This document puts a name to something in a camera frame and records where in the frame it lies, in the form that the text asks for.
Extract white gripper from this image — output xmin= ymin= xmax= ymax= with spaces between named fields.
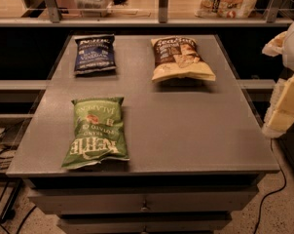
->
xmin=262 ymin=31 xmax=294 ymax=138

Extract blue chip bag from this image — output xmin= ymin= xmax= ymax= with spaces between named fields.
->
xmin=74 ymin=34 xmax=116 ymax=75

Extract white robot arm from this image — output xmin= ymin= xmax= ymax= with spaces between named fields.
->
xmin=262 ymin=21 xmax=294 ymax=138

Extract brown and cream chip bag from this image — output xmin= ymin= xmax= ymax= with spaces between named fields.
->
xmin=151 ymin=36 xmax=216 ymax=82

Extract printed bag on shelf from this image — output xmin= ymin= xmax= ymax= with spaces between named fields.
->
xmin=195 ymin=0 xmax=257 ymax=19

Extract green jalapeno chip bag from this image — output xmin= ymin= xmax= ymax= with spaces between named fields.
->
xmin=61 ymin=97 xmax=129 ymax=170

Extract metal shelf rack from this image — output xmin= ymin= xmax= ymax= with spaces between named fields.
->
xmin=0 ymin=0 xmax=294 ymax=27

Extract grey table with drawers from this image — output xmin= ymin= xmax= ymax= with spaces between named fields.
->
xmin=8 ymin=35 xmax=279 ymax=234

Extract clear plastic container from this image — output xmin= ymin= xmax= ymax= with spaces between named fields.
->
xmin=75 ymin=0 xmax=112 ymax=18

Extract black box on left floor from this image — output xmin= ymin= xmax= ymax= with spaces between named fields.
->
xmin=0 ymin=121 xmax=27 ymax=149

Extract black cable on right floor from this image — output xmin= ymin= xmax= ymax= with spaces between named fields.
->
xmin=252 ymin=138 xmax=288 ymax=234

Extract black cables on left floor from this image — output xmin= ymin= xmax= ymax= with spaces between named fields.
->
xmin=0 ymin=120 xmax=38 ymax=234

